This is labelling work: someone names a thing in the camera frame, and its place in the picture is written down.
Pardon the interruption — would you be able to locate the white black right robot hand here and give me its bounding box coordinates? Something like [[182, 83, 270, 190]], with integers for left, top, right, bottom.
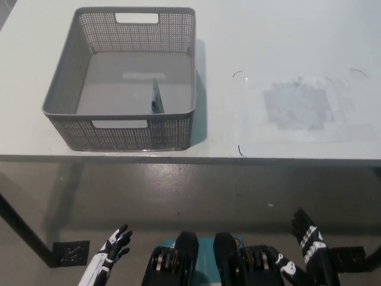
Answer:
[[274, 207, 341, 286]]

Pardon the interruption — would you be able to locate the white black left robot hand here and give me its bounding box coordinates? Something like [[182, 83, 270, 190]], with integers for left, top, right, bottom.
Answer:
[[77, 223, 133, 286]]

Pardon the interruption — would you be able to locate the white blue shampoo tube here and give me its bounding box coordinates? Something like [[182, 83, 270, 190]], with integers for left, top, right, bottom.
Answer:
[[149, 77, 165, 115]]

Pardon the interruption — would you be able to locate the black metal table leg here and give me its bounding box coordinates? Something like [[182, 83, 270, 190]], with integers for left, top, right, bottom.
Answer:
[[0, 192, 59, 267]]

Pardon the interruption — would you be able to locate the clear plastic sheet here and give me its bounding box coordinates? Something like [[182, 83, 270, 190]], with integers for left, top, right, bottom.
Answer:
[[241, 74, 381, 147]]

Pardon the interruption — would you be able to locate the grey perforated plastic basket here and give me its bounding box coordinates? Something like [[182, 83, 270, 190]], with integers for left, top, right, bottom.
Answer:
[[41, 7, 198, 152]]

